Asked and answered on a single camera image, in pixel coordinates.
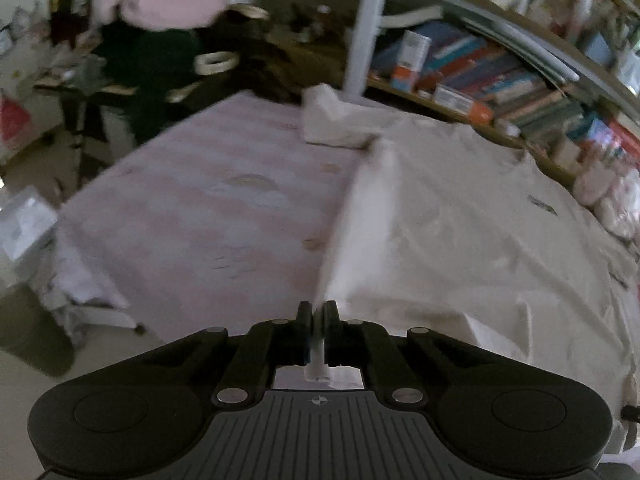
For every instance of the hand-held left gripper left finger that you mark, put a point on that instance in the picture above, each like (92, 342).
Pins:
(303, 331)

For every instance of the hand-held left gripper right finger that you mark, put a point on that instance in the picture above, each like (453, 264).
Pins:
(332, 331)

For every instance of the cream white garment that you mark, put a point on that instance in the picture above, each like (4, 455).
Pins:
(450, 240)

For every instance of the pink checked bedsheet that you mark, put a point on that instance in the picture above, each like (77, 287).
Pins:
(200, 210)

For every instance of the wooden bookshelf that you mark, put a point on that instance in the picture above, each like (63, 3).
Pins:
(500, 132)

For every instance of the white tape roll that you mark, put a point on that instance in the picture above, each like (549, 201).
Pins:
(216, 62)

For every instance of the row of books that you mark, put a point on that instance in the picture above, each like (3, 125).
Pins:
(495, 85)

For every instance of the white storage box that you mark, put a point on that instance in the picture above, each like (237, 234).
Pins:
(22, 225)

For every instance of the dark clothing pile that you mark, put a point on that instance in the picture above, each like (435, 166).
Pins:
(150, 70)

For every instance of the pink white plush toy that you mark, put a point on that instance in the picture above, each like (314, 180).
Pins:
(612, 200)

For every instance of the pink cushion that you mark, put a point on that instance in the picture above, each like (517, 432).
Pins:
(170, 2)

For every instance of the red white bag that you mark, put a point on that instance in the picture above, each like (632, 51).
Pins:
(12, 117)

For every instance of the white bed post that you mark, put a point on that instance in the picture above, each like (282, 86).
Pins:
(367, 25)

